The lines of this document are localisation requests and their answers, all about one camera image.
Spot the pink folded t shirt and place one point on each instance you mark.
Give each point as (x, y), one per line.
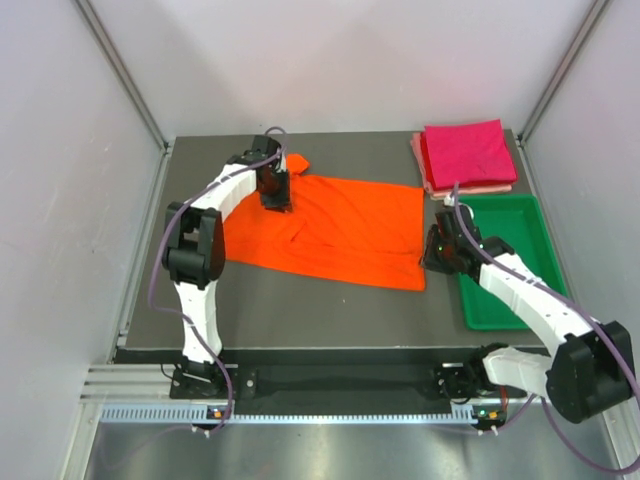
(441, 194)

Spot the green plastic tray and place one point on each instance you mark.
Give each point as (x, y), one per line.
(517, 219)

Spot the right aluminium frame post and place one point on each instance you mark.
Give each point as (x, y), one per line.
(595, 13)

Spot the red folded t shirt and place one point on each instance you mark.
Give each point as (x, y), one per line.
(425, 160)

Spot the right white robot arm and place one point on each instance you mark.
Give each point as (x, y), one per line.
(587, 367)

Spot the orange t shirt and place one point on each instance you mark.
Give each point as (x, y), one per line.
(352, 231)

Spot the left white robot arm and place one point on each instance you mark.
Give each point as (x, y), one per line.
(194, 255)

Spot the left aluminium frame post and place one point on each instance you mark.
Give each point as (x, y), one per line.
(96, 26)

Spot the magenta folded t shirt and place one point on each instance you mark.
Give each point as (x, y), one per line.
(470, 155)

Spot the grey slotted cable duct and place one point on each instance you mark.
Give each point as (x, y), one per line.
(204, 414)

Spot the aluminium frame post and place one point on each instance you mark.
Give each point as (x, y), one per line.
(595, 13)
(96, 26)

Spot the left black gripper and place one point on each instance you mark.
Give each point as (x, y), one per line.
(281, 201)

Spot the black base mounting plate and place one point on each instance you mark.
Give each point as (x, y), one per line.
(340, 381)

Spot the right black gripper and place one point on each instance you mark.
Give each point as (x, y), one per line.
(428, 258)

